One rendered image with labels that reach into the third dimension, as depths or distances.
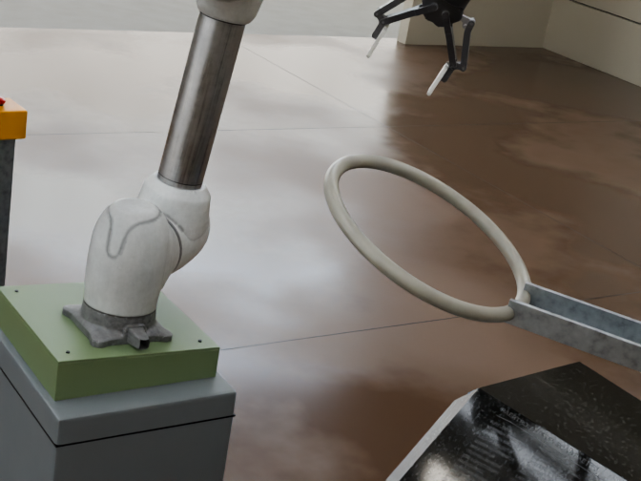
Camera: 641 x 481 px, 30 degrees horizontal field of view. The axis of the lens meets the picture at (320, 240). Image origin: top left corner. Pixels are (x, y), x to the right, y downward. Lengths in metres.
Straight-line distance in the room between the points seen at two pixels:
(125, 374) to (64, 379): 0.13
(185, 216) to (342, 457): 1.54
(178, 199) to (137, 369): 0.38
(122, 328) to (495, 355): 2.58
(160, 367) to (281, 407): 1.67
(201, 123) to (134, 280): 0.37
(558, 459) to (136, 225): 0.98
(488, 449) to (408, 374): 1.96
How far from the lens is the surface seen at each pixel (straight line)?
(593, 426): 2.64
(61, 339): 2.49
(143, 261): 2.44
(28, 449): 2.57
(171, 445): 2.54
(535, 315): 2.35
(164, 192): 2.59
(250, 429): 3.99
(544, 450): 2.55
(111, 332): 2.49
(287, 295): 4.98
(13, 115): 3.26
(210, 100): 2.54
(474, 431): 2.62
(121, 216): 2.44
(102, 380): 2.46
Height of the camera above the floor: 2.03
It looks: 21 degrees down
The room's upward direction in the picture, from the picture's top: 10 degrees clockwise
